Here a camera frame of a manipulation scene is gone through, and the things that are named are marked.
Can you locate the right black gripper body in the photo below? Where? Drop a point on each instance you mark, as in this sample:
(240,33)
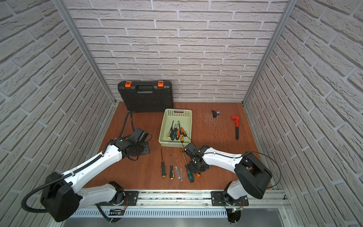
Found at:
(194,169)

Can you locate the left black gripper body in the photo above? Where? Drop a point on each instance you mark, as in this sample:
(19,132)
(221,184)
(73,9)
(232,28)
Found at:
(141,148)

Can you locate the orange handle screwdriver slim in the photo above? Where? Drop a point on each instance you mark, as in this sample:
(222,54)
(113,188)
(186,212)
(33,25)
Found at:
(185,134)

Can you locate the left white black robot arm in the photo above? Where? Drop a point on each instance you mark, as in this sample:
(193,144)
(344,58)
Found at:
(65,193)

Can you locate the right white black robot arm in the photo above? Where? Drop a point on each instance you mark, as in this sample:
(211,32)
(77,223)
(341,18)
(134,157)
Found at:
(253,176)

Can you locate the green black large screwdriver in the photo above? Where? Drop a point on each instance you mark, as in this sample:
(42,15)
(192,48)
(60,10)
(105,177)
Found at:
(189,172)

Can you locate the yellow black short screwdriver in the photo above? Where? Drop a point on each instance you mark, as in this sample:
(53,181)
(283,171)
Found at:
(171,172)

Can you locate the black yellow dotted screwdriver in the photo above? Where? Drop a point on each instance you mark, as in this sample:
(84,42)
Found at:
(163,169)

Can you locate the light green plastic bin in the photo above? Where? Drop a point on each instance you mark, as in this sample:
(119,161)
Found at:
(179,116)

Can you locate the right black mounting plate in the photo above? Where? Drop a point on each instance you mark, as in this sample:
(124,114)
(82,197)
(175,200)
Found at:
(220,198)

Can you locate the black mounting plate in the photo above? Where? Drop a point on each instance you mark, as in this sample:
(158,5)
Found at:
(220,198)
(132,197)

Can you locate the black plastic tool case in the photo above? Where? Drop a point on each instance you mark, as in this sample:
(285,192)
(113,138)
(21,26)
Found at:
(147,96)

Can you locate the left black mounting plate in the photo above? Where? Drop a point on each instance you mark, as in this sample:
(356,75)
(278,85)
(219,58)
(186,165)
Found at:
(132,197)

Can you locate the small black metal clamp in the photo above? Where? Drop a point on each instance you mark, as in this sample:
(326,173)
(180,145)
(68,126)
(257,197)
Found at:
(215,114)

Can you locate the red pipe wrench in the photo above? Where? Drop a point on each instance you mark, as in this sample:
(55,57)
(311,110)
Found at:
(235,118)

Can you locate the clear handle screwdriver small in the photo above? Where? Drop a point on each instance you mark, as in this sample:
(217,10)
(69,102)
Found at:
(181,173)

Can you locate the clear handle screwdriver large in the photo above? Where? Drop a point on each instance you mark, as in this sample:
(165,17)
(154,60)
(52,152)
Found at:
(177,170)

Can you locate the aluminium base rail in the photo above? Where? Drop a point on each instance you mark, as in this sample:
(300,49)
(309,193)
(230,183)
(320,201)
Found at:
(202,199)

